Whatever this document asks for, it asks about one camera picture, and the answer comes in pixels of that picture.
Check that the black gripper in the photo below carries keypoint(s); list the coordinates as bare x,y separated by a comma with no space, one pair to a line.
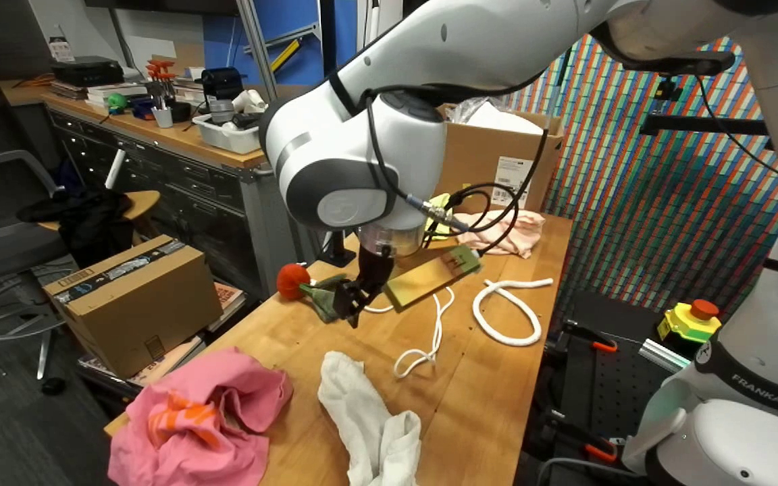
375,267

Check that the small dark green cloth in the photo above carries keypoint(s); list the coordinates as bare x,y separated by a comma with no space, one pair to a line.
291,281

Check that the white towel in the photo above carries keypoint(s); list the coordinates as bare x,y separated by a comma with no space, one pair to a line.
364,422

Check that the peach shirt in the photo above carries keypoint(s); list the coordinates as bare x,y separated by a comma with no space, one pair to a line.
520,235

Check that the pink shirt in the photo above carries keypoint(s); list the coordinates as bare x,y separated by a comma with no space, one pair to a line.
154,422

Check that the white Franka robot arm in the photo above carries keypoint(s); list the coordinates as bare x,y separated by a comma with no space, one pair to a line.
459,43

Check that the black vertical pole with base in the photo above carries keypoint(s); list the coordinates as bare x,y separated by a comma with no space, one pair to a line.
337,247

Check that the grey cabinet with wooden countertop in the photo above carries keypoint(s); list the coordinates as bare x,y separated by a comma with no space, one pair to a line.
187,191

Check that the large cardboard box with label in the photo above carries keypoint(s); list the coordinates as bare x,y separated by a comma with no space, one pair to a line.
487,152

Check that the white plastic bin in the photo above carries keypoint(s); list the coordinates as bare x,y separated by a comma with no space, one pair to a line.
228,135

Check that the cardboard box with printed tape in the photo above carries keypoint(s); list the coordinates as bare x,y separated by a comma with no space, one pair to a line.
140,312

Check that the white plastic bag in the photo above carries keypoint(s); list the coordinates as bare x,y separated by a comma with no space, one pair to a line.
498,116

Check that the wooden stool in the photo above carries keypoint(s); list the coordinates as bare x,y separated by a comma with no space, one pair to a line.
140,204

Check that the black countertop appliance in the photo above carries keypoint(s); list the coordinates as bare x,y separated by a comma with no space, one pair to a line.
221,85

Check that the white cup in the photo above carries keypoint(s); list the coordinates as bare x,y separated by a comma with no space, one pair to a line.
162,116

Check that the grey metal pole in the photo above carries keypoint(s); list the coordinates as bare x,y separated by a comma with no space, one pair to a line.
256,54

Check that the black garment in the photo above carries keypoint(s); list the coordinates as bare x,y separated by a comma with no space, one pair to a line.
86,225

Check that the small red object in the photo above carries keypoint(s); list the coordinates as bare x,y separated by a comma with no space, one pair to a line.
160,69

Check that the yellow red emergency stop button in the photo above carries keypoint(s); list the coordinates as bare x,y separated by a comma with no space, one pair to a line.
687,321

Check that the black case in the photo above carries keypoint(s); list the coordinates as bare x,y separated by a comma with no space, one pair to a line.
86,70

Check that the grey office chair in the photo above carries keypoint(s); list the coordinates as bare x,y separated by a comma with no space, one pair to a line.
0,247

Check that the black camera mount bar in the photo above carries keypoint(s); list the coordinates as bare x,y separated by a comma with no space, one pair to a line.
702,124

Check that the black stereo camera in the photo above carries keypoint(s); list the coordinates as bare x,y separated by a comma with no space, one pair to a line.
676,63

